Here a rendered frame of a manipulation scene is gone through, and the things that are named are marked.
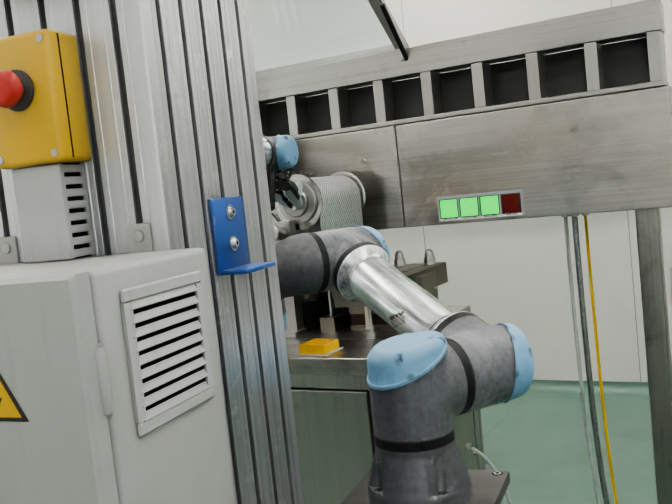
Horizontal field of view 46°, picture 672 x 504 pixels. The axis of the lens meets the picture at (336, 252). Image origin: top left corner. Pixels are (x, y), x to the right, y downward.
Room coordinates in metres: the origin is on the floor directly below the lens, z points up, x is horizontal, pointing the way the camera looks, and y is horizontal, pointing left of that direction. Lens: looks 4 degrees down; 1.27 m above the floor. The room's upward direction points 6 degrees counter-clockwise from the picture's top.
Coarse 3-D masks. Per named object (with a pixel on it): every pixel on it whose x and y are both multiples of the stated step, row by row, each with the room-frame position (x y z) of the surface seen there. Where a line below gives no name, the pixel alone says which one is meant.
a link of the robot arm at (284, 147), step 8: (264, 136) 1.75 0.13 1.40; (272, 136) 1.77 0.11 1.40; (280, 136) 1.75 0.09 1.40; (288, 136) 1.75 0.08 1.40; (264, 144) 1.70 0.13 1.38; (272, 144) 1.73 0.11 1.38; (280, 144) 1.73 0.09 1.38; (288, 144) 1.75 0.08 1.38; (296, 144) 1.78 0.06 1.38; (264, 152) 1.69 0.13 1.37; (272, 152) 1.72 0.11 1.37; (280, 152) 1.73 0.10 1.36; (288, 152) 1.74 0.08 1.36; (296, 152) 1.77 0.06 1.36; (272, 160) 1.73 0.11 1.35; (280, 160) 1.73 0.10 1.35; (288, 160) 1.74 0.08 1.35; (296, 160) 1.77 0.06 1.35; (272, 168) 1.76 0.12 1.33; (280, 168) 1.75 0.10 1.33
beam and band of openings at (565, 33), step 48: (432, 48) 2.28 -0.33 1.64; (480, 48) 2.21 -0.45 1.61; (528, 48) 2.15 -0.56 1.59; (576, 48) 2.15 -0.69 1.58; (624, 48) 2.10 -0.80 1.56; (288, 96) 2.52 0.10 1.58; (336, 96) 2.44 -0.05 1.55; (384, 96) 2.37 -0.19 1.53; (432, 96) 2.29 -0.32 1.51; (480, 96) 2.22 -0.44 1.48; (528, 96) 2.22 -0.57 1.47; (576, 96) 2.09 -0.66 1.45
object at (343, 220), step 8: (328, 216) 2.14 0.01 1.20; (336, 216) 2.18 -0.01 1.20; (344, 216) 2.22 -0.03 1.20; (352, 216) 2.26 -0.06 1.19; (360, 216) 2.30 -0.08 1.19; (320, 224) 2.11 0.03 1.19; (328, 224) 2.14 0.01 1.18; (336, 224) 2.18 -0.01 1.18; (344, 224) 2.22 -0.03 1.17; (352, 224) 2.26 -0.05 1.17; (360, 224) 2.30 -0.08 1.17
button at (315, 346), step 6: (306, 342) 1.86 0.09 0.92; (312, 342) 1.85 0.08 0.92; (318, 342) 1.84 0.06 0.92; (324, 342) 1.83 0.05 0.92; (330, 342) 1.83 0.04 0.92; (336, 342) 1.85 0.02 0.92; (300, 348) 1.84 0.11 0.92; (306, 348) 1.83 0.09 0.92; (312, 348) 1.82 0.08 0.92; (318, 348) 1.81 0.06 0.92; (324, 348) 1.81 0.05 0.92; (330, 348) 1.83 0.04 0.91; (336, 348) 1.85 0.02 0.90
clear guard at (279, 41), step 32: (256, 0) 2.33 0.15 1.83; (288, 0) 2.30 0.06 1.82; (320, 0) 2.28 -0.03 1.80; (352, 0) 2.25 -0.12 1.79; (256, 32) 2.44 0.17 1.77; (288, 32) 2.41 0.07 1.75; (320, 32) 2.38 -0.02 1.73; (352, 32) 2.35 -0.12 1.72; (384, 32) 2.33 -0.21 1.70; (256, 64) 2.56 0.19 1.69; (288, 64) 2.53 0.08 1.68
